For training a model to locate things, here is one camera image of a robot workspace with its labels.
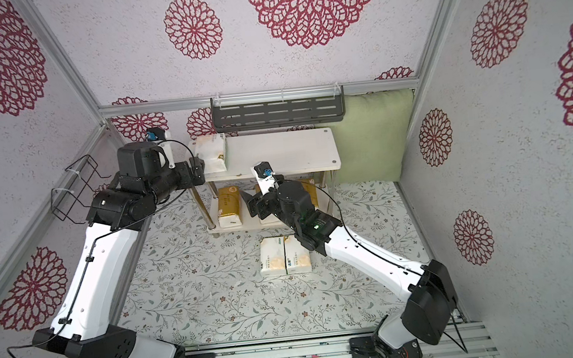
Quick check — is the white tissue pack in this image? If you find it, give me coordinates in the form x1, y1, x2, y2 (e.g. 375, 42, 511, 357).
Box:
260, 236, 287, 278
193, 133, 227, 174
284, 235, 312, 275

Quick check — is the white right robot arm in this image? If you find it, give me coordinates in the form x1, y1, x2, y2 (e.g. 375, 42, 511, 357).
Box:
241, 176, 458, 355

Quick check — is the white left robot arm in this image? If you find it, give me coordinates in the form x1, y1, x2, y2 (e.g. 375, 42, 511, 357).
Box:
32, 141, 206, 358

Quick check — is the white two-tier metal-legged shelf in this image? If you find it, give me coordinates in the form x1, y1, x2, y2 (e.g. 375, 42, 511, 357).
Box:
193, 128, 341, 236

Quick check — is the green fabric cushion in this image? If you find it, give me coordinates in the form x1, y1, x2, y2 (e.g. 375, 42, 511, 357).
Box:
317, 89, 414, 183

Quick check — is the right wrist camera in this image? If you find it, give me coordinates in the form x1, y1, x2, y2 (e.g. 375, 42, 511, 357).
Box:
253, 161, 276, 194

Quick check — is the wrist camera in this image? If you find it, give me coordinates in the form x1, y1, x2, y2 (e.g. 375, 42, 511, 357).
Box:
146, 127, 166, 142
253, 161, 276, 194

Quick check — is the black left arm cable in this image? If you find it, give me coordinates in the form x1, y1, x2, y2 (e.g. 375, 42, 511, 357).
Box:
0, 135, 217, 358

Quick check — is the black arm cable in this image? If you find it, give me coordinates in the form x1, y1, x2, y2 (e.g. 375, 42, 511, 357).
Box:
296, 165, 470, 358
0, 135, 217, 358

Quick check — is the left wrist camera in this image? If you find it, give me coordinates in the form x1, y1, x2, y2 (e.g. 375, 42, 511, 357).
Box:
146, 127, 166, 142

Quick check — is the black wire wall rack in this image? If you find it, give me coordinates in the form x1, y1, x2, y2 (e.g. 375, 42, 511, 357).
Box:
49, 154, 112, 225

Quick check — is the grey wall-mounted metal rack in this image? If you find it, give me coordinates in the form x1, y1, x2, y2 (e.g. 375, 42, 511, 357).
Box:
210, 86, 346, 133

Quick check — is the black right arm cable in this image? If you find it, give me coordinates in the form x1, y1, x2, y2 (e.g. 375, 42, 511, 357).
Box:
296, 165, 470, 358

